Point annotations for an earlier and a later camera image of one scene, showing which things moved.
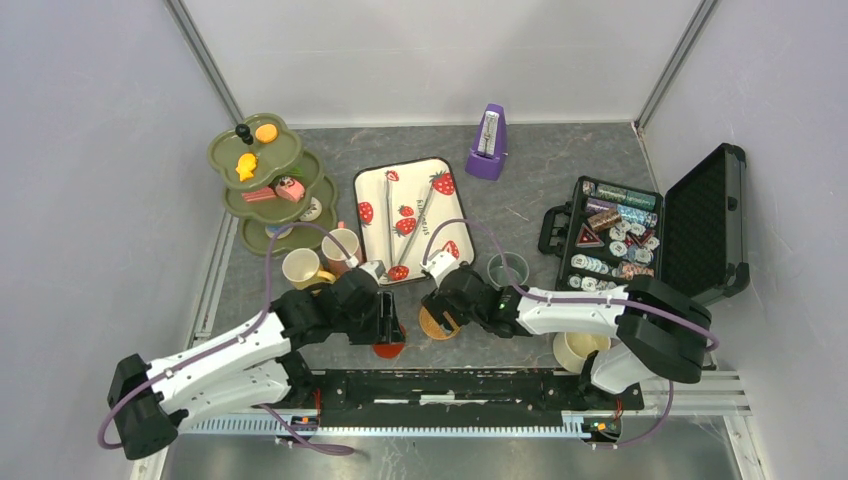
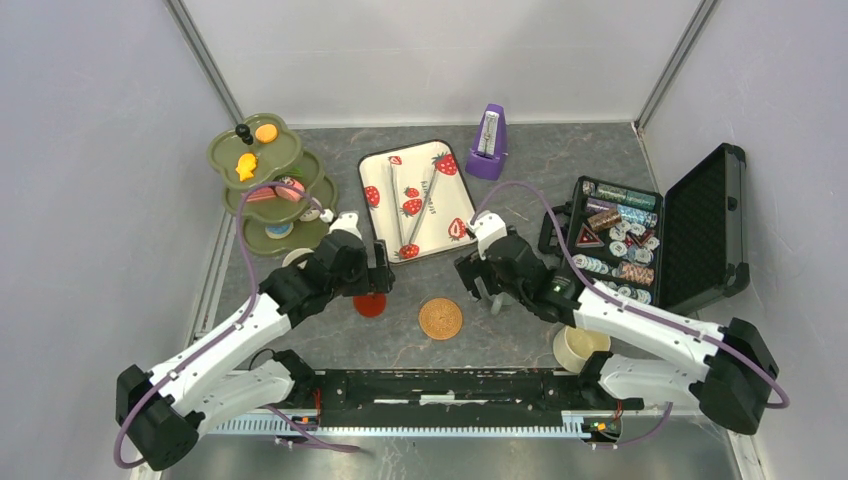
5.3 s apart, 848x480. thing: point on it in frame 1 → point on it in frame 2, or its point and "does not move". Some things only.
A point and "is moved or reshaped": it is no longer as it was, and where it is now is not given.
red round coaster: [392, 349] is moved or reshaped
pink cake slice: [259, 195] does not move
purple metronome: [488, 155] does not move
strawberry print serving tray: [408, 211] is moved or reshaped
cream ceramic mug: [572, 349] does not move
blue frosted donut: [273, 229] does not move
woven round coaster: [431, 326] does not move
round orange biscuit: [266, 133] does not move
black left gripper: [384, 328] → [383, 276]
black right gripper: [437, 309] → [469, 268]
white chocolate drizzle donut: [314, 210] does not move
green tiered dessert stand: [273, 180] does not move
